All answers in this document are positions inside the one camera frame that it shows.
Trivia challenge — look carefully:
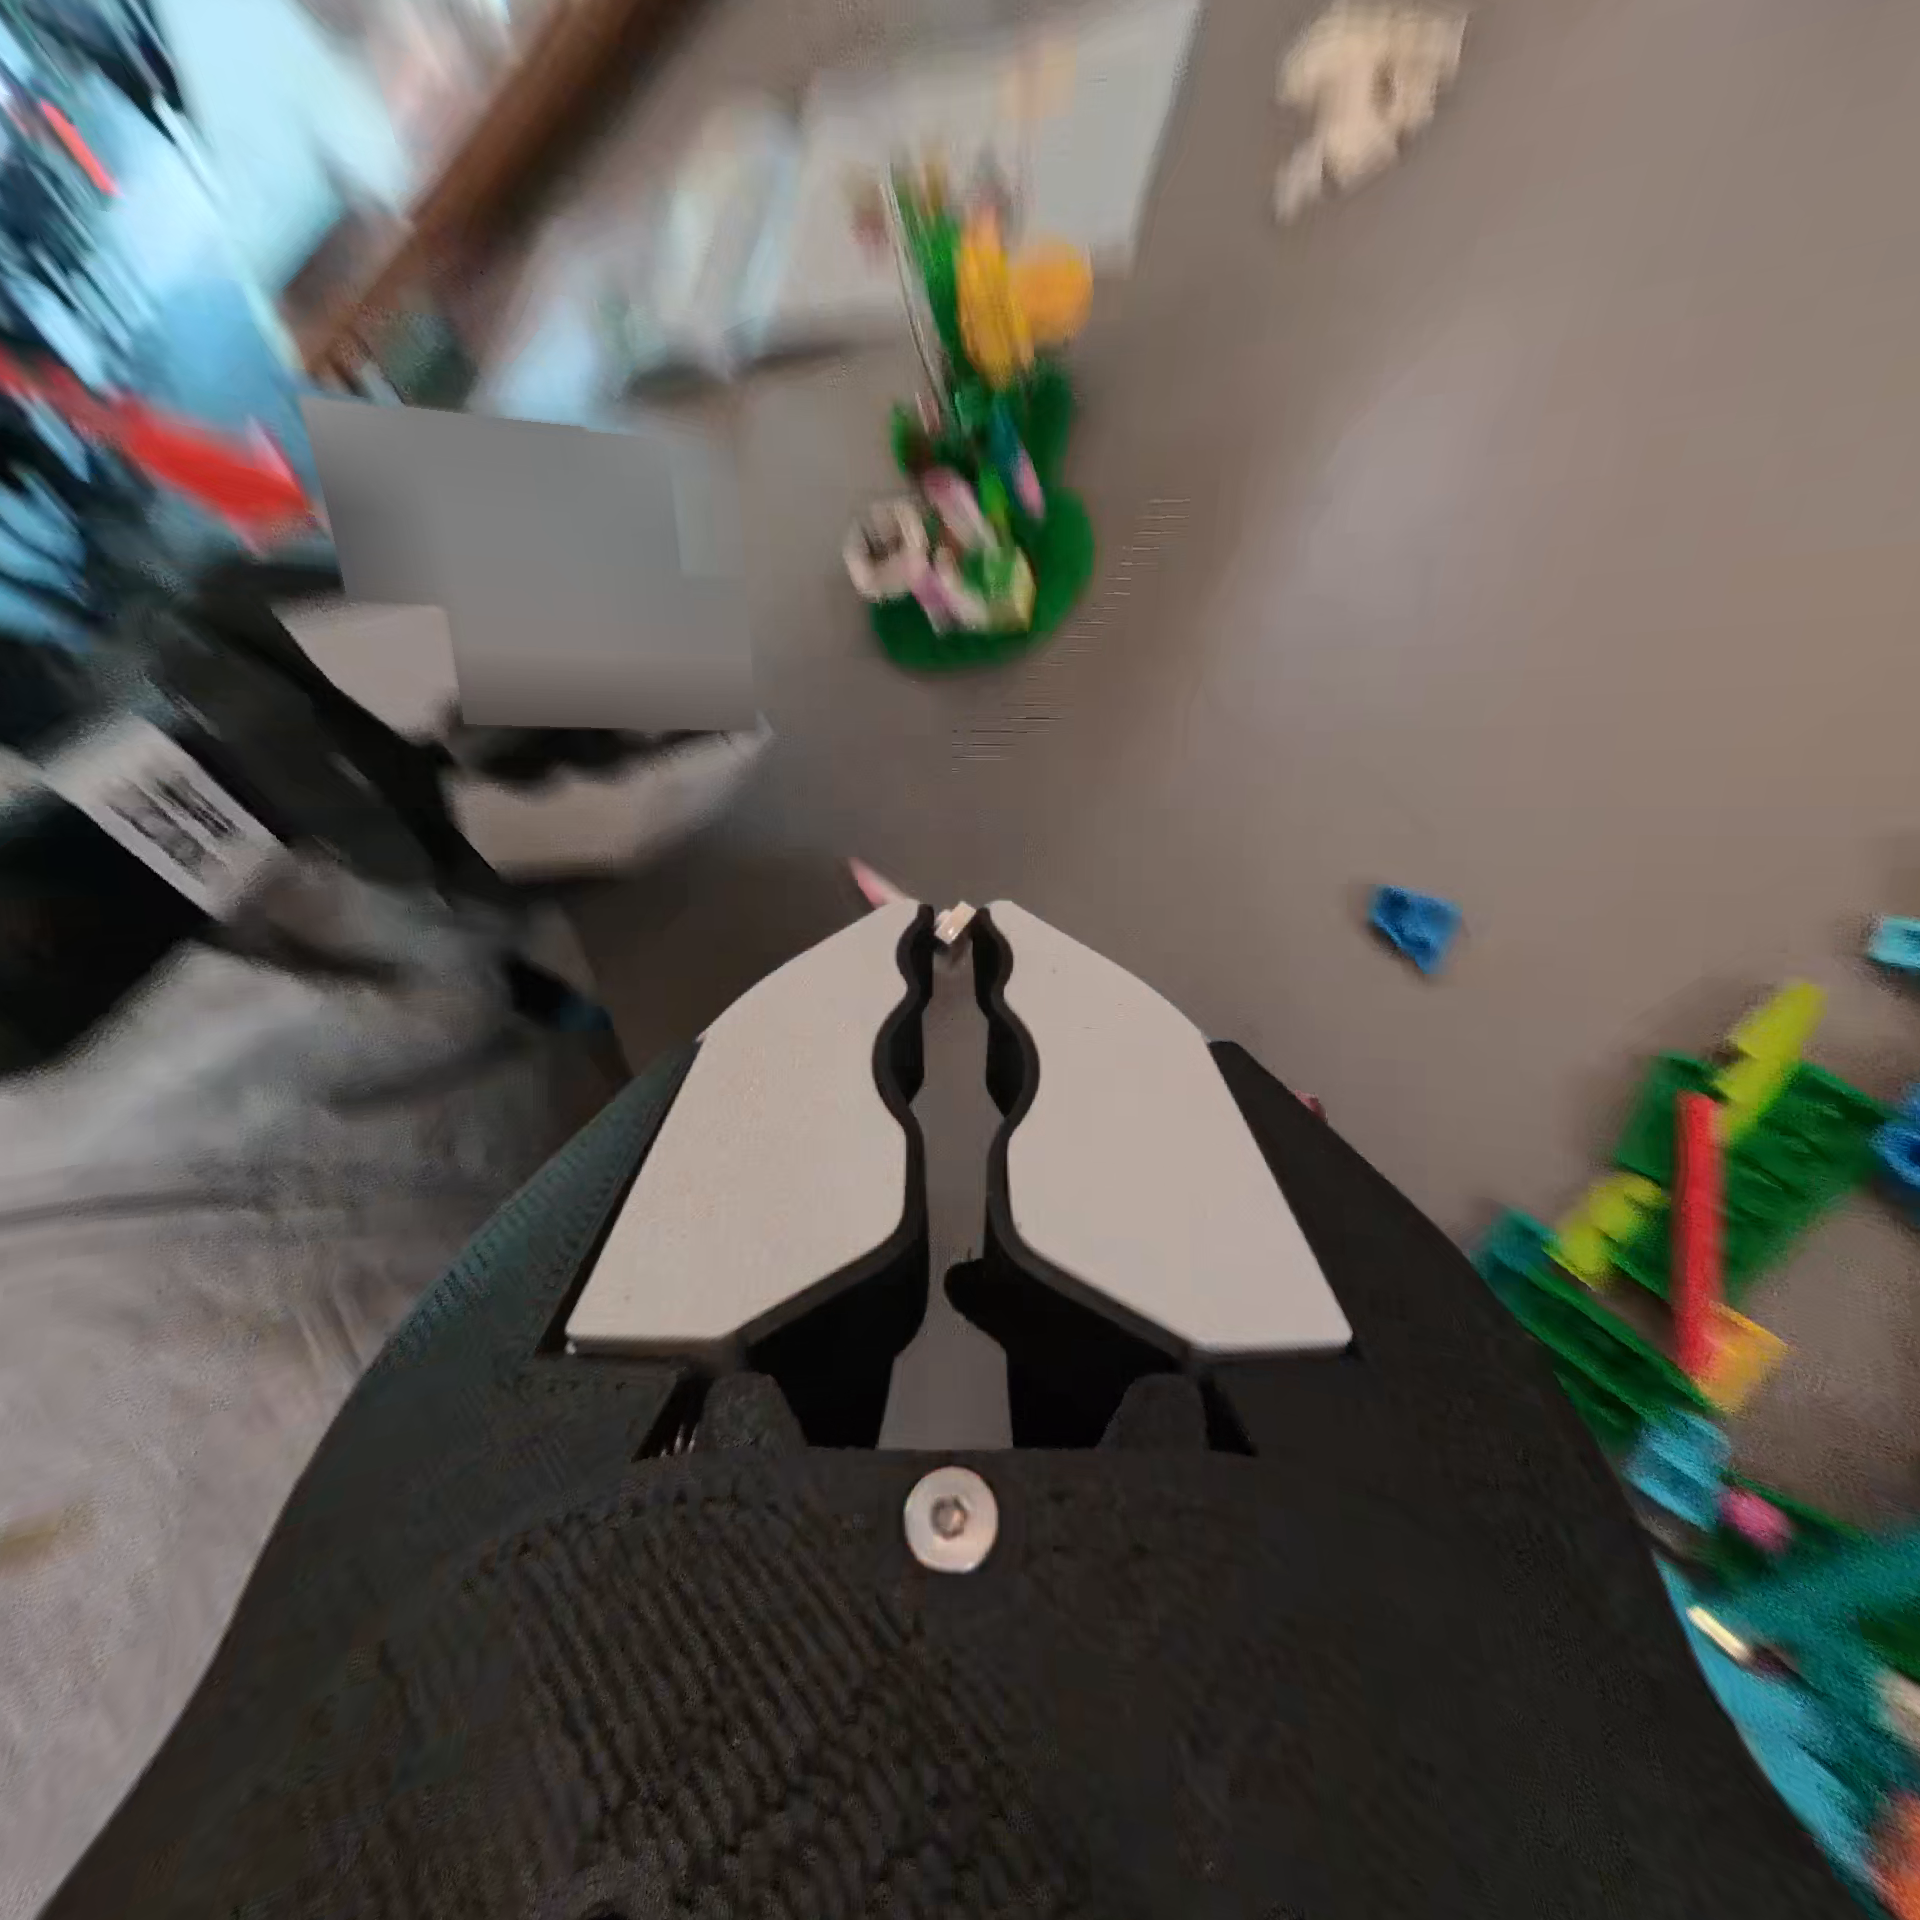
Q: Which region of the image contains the white lego build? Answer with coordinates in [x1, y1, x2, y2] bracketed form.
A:
[1272, 0, 1470, 223]

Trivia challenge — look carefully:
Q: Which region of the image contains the lego flower model green base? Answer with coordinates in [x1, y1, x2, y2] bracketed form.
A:
[843, 156, 1100, 673]

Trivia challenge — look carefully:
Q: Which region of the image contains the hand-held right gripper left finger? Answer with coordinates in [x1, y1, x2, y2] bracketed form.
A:
[565, 896, 939, 1419]

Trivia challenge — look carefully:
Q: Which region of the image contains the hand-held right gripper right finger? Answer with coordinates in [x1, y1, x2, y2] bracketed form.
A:
[968, 896, 1357, 1419]

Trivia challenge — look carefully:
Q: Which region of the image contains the white instruction booklet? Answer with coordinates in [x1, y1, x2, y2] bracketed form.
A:
[645, 74, 1151, 384]

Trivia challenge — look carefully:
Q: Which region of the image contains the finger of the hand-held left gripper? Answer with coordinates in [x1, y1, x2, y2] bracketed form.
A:
[283, 600, 463, 740]
[447, 721, 776, 881]

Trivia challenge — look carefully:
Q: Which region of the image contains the small blue lego piece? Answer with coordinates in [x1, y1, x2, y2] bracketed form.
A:
[1367, 881, 1466, 978]

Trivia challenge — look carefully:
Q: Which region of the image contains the pile of colourful lego bricks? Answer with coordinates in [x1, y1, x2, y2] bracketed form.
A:
[1475, 911, 1920, 1920]

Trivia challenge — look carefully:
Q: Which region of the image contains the pink and white lego piece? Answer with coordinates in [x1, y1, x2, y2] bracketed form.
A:
[847, 857, 975, 948]

